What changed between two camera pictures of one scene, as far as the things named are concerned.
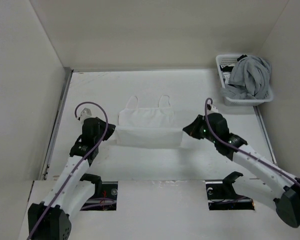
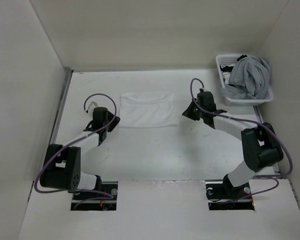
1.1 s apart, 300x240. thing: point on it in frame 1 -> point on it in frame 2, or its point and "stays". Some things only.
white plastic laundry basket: x=226 y=59 stays
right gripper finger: x=196 y=129 -> x=193 y=111
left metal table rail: x=68 y=77 stays
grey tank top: x=249 y=79 stays
